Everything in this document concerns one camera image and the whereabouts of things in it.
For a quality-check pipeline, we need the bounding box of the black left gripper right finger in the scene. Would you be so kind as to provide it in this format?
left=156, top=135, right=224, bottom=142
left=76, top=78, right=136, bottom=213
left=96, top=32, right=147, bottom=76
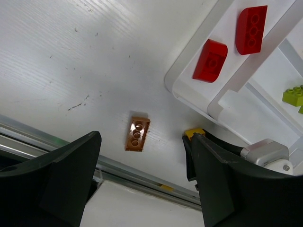
left=191, top=134, right=303, bottom=227

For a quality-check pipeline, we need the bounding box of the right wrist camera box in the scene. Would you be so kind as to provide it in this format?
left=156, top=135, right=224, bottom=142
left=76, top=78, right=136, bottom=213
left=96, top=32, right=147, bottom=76
left=241, top=139, right=294, bottom=175

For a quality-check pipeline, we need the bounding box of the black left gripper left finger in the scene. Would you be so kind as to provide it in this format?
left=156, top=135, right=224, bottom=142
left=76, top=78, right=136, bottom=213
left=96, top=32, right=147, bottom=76
left=0, top=131, right=102, bottom=227

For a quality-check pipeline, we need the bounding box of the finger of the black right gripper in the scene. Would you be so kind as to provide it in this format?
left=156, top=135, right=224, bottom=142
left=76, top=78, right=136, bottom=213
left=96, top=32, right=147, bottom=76
left=202, top=130, right=244, bottom=157
left=182, top=135, right=196, bottom=181

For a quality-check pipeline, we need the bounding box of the orange-yellow sloped lego brick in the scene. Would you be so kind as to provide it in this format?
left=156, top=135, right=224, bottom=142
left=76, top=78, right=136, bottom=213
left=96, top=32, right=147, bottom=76
left=185, top=128, right=205, bottom=140

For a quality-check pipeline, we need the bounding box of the brown flat lego brick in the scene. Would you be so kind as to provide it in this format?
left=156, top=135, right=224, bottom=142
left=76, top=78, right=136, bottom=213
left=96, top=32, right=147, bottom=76
left=125, top=116, right=151, bottom=152

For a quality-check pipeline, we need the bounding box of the red curved lego brick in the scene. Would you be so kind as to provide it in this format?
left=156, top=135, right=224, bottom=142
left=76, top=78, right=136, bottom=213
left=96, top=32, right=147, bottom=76
left=192, top=39, right=228, bottom=83

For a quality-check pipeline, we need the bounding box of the green lego brick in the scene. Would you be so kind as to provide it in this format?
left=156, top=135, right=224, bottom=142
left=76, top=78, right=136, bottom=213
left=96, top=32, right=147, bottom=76
left=282, top=85, right=303, bottom=107
left=298, top=106, right=303, bottom=114

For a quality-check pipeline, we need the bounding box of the long red lego brick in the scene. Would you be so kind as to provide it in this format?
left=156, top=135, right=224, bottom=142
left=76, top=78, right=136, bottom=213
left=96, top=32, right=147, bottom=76
left=235, top=5, right=267, bottom=55

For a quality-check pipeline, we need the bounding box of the white sorting tray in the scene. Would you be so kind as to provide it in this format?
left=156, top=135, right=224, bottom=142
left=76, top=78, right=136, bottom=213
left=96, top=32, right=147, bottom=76
left=164, top=0, right=303, bottom=147

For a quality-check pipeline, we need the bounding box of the aluminium table rail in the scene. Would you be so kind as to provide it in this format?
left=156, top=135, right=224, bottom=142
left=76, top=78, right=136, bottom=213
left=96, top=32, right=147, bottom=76
left=0, top=115, right=201, bottom=210

